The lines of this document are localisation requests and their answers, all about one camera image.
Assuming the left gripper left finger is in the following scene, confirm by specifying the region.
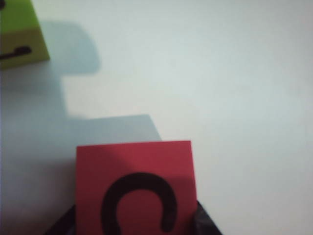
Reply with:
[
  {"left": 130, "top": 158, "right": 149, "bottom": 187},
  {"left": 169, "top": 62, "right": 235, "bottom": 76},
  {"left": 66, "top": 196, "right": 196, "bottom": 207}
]
[{"left": 45, "top": 203, "right": 78, "bottom": 235}]

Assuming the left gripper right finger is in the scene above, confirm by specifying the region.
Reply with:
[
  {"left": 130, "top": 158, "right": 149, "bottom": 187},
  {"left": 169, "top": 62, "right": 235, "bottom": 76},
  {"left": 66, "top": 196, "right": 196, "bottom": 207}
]
[{"left": 194, "top": 199, "right": 222, "bottom": 235}]

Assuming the pink block 4 5 C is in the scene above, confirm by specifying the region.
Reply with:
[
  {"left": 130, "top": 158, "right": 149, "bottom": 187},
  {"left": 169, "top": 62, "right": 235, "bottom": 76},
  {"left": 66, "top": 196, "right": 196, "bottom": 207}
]
[{"left": 75, "top": 140, "right": 199, "bottom": 235}]

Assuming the green block Q L U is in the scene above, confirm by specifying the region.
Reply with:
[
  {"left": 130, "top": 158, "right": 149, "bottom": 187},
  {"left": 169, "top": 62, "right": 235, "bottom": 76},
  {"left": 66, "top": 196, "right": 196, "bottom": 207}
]
[{"left": 0, "top": 0, "right": 51, "bottom": 71}]

